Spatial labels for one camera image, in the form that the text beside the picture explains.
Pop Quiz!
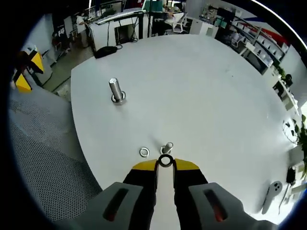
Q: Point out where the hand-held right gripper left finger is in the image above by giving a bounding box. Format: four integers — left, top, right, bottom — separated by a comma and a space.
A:
69, 160, 158, 230

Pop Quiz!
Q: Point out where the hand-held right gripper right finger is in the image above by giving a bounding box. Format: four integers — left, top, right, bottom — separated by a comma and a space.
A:
172, 158, 279, 230

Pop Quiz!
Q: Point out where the small threaded steel stud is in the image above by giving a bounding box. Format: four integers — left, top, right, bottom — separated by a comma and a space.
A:
160, 141, 174, 155

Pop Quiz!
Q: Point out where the large threaded steel stud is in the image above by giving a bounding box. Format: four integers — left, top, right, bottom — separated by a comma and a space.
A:
108, 78, 128, 106

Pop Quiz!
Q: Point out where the white handheld controller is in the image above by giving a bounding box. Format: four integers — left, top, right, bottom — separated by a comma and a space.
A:
261, 180, 283, 215

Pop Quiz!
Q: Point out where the grey mesh office chair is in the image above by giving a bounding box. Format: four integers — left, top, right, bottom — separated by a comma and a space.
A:
8, 91, 104, 222

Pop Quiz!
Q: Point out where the small black device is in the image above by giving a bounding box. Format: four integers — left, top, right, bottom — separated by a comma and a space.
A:
286, 165, 297, 184

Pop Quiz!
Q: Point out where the green potted plant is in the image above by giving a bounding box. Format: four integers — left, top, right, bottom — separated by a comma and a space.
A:
282, 114, 307, 170

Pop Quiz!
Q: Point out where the small green plant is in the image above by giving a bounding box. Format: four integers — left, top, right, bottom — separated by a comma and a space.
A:
275, 65, 288, 80

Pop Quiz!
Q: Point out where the white storage shelving unit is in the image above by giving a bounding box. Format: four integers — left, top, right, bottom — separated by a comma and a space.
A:
229, 14, 291, 74

